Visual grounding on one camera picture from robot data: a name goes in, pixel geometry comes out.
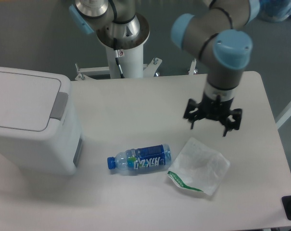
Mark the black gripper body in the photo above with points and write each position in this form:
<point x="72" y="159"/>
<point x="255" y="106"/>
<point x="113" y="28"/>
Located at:
<point x="215" y="109"/>

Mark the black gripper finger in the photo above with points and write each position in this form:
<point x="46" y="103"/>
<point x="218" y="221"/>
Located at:
<point x="193" y="112"/>
<point x="232" y="121"/>

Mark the white push-lid trash can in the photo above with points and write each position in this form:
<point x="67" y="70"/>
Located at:
<point x="39" y="126"/>

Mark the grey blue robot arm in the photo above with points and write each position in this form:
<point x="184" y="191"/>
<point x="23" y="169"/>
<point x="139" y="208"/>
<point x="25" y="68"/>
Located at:
<point x="214" y="39"/>

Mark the clear plastic bag green strip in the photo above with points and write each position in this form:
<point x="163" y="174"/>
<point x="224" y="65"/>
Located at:
<point x="198" y="168"/>

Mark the blue label plastic water bottle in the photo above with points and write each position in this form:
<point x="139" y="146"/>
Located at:
<point x="141" y="160"/>

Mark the blue plastic bag on floor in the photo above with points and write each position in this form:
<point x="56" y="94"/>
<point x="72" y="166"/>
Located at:
<point x="274" y="11"/>

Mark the white metal base frame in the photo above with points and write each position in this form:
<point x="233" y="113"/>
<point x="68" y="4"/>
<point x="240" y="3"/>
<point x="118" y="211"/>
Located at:
<point x="147" y="70"/>

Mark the white frame at right edge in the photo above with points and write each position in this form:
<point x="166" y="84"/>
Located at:
<point x="284" y="115"/>

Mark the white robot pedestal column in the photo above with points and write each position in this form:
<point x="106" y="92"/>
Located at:
<point x="124" y="44"/>

